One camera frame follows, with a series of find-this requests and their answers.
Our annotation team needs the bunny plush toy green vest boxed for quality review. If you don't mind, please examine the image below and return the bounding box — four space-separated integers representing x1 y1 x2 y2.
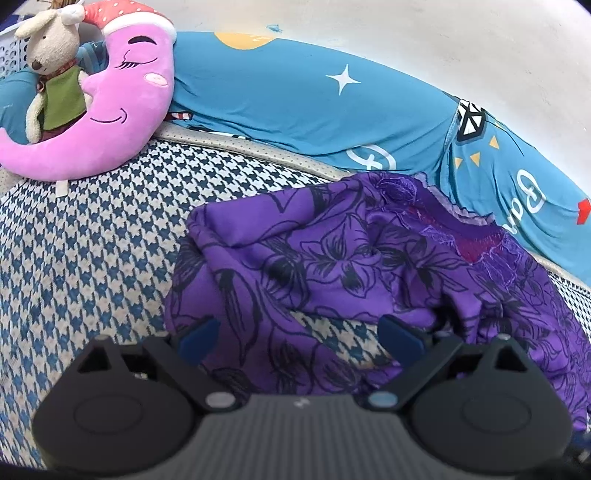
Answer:
14 9 90 144

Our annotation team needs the blue printed blanket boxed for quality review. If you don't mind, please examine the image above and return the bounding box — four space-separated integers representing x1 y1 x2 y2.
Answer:
0 69 44 144

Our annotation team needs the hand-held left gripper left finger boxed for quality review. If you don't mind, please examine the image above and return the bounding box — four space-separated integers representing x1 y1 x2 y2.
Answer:
74 318 241 413

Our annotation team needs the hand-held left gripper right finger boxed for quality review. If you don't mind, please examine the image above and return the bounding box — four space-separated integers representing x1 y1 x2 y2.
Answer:
367 314 532 413

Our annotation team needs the white plastic basket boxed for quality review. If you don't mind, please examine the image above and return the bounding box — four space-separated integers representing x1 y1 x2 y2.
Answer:
0 25 35 77

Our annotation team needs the purple floral shirt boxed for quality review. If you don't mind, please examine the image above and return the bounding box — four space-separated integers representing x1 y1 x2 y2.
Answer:
164 171 591 432

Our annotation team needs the pink moon plush pillow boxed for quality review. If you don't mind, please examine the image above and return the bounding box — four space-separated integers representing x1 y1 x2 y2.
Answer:
0 0 178 197

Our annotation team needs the blue printed pillow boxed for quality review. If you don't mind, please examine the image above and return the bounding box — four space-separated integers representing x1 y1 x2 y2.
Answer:
166 30 591 282

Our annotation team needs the houndstooth mattress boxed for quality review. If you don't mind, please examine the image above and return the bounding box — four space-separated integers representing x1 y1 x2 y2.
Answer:
0 124 591 457

